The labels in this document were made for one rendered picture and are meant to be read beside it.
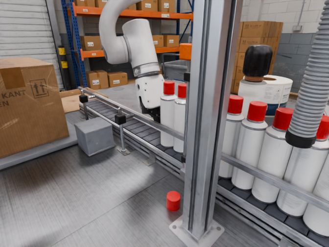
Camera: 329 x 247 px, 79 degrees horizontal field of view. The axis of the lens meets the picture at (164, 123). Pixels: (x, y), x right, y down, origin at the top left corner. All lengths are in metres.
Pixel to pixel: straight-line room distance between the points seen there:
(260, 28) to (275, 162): 3.57
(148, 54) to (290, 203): 0.51
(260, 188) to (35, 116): 0.70
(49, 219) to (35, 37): 4.20
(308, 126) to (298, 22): 4.94
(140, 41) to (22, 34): 4.02
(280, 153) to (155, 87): 0.39
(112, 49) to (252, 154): 0.45
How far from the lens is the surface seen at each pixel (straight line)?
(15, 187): 0.70
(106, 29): 0.60
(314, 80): 0.29
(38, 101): 0.78
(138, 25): 0.64
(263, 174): 0.44
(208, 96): 0.29
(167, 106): 0.57
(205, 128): 0.30
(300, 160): 0.43
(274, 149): 0.43
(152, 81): 0.63
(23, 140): 0.81
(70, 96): 1.45
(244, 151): 0.46
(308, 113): 0.30
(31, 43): 4.59
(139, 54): 0.62
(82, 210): 0.55
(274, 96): 0.95
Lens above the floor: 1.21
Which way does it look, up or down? 24 degrees down
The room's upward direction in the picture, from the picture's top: straight up
